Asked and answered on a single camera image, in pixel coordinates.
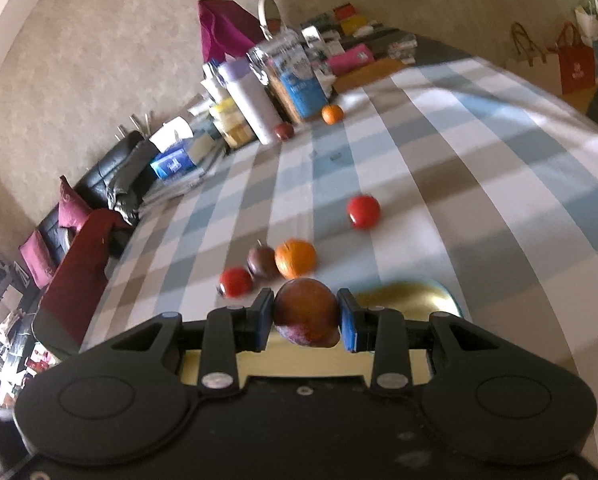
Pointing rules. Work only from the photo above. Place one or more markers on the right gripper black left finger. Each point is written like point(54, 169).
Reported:
point(229, 331)

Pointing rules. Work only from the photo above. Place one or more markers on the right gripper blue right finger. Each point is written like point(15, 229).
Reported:
point(381, 331)

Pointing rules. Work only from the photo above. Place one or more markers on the red tomato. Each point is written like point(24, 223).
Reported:
point(363, 211)
point(235, 282)

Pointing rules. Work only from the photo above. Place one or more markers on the reddish plum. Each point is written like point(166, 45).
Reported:
point(306, 313)

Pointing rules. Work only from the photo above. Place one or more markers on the gold metal tray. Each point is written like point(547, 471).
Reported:
point(282, 361)

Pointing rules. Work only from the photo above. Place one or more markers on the dark purple plum centre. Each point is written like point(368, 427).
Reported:
point(261, 261)

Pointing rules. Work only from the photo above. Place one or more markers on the front mandarin orange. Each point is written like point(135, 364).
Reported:
point(295, 258)

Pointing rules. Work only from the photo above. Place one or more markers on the stack of books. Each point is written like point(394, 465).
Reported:
point(163, 190)

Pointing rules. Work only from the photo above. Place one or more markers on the checkered tablecloth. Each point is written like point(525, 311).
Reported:
point(485, 185)

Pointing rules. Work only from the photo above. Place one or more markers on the blue tissue box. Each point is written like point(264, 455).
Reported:
point(184, 156)

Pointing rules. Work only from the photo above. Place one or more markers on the black leather sofa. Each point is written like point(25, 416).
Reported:
point(56, 231)

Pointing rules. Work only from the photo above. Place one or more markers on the grey jacket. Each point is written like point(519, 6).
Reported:
point(131, 181)

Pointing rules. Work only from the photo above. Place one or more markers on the pink cushion near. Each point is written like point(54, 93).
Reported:
point(73, 211)

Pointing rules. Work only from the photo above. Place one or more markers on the pink cushion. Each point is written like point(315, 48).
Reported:
point(38, 259)
point(73, 211)

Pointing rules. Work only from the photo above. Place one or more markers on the pink cushion far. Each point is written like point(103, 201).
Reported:
point(38, 259)

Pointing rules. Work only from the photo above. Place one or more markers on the yellow lid glass jar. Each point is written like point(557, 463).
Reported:
point(232, 125)

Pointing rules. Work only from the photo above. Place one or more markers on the dark plum near bottle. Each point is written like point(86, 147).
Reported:
point(284, 131)

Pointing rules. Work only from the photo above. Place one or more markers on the small far mandarin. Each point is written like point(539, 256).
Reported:
point(332, 114)

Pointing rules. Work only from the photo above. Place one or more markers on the white lilac thermos bottle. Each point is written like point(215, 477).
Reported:
point(251, 98)

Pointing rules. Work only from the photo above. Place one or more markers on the brown wooden board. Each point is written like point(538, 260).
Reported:
point(368, 74)

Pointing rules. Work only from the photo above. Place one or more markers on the clear cereal jar blue label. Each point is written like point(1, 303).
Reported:
point(290, 75)

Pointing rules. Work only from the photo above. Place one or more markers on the pink pencil case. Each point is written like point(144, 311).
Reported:
point(353, 59)

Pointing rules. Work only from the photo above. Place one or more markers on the magenta bag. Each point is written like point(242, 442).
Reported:
point(226, 29)

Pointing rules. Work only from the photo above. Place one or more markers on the brown paper bag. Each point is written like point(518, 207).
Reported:
point(532, 63)

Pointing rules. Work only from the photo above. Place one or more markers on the round white mirror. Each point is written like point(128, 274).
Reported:
point(269, 18)

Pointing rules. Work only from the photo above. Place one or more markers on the red shopping bag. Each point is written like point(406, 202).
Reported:
point(576, 60)

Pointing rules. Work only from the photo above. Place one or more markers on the white shopping bag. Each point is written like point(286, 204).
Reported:
point(586, 13)

